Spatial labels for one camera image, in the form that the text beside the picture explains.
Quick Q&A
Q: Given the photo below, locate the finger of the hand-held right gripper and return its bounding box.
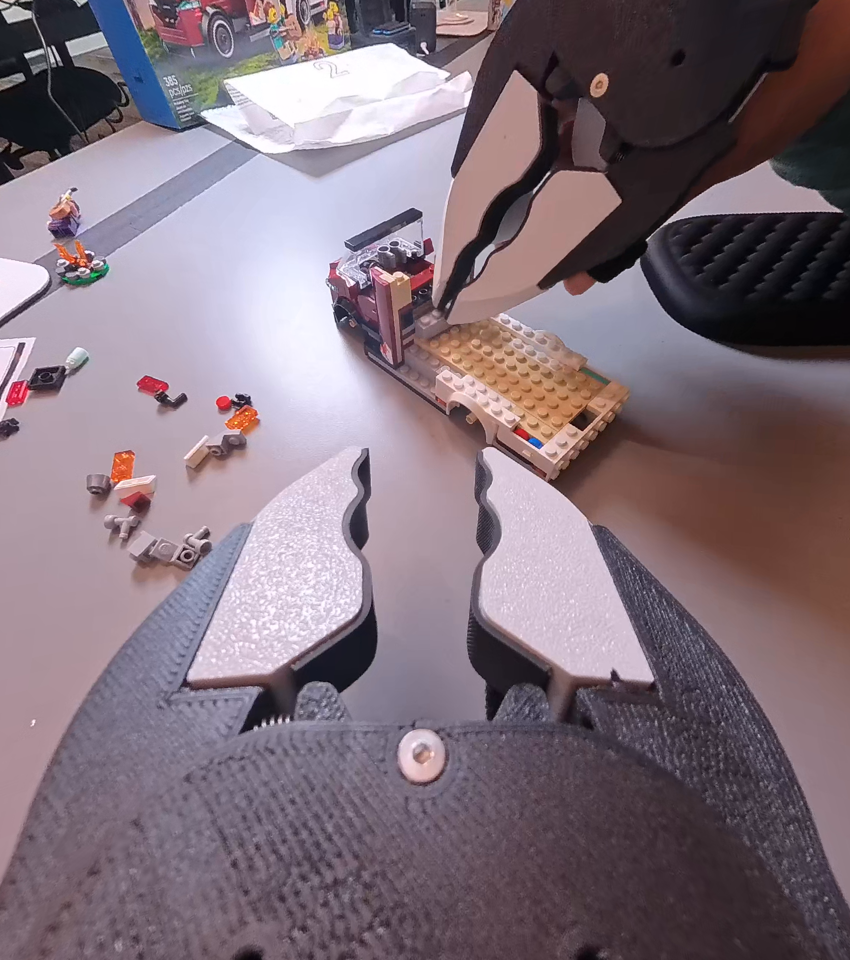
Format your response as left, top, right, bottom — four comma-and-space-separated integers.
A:
442, 69, 555, 310
446, 97, 626, 326

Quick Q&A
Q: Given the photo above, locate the light grey long brick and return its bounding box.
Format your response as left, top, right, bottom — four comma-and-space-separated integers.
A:
416, 303, 463, 339

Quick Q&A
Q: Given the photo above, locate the toy brick campfire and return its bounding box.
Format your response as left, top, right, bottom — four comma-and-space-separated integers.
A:
53, 240, 109, 286

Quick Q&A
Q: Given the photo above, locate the toy brick truck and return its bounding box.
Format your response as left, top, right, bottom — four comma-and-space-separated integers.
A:
326, 210, 630, 483

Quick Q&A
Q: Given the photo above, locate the white paper bag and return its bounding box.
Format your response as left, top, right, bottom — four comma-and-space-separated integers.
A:
203, 42, 474, 155

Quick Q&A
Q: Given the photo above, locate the blue toy set box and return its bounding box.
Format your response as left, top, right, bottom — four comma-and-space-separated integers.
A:
87, 0, 354, 130

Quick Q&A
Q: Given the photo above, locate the person's right hand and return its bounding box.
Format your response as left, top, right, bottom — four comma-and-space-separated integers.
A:
561, 0, 850, 296

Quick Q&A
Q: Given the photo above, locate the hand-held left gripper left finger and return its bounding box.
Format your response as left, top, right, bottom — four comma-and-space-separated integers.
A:
185, 447, 379, 721

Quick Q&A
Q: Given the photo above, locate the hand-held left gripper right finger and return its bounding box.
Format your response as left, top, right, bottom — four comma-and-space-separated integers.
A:
470, 447, 657, 723

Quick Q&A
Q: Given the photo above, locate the purple yellow toy figure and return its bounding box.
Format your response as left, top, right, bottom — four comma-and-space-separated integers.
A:
47, 189, 83, 236

